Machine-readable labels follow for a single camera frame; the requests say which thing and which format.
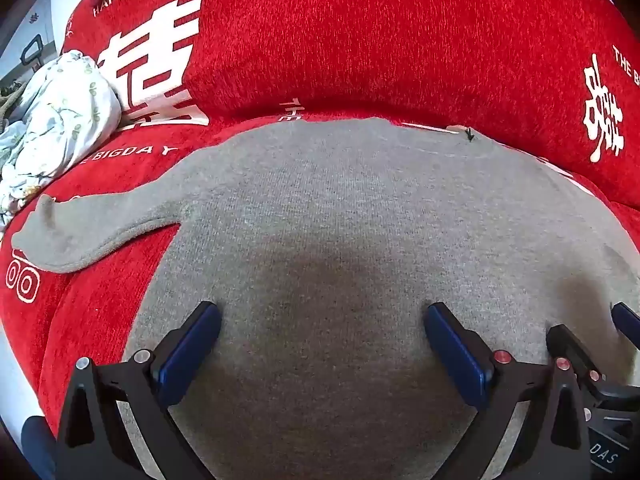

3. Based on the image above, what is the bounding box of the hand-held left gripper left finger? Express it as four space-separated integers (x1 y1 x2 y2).
55 301 223 480

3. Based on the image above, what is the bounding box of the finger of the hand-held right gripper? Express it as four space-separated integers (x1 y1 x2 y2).
611 302 640 349
546 324 604 397

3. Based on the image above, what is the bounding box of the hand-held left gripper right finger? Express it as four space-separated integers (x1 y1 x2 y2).
425 302 591 480

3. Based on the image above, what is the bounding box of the grey knit sweater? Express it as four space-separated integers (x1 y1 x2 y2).
11 117 640 480

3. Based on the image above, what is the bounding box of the dark blue cloth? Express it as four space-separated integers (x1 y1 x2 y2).
21 414 60 480

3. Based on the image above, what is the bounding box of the white floral cloth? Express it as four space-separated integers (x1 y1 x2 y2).
0 49 122 233

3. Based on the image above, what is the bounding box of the red printed sofa cover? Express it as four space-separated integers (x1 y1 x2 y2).
0 0 640 461

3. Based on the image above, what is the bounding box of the black chair frame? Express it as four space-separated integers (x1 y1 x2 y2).
19 34 47 73

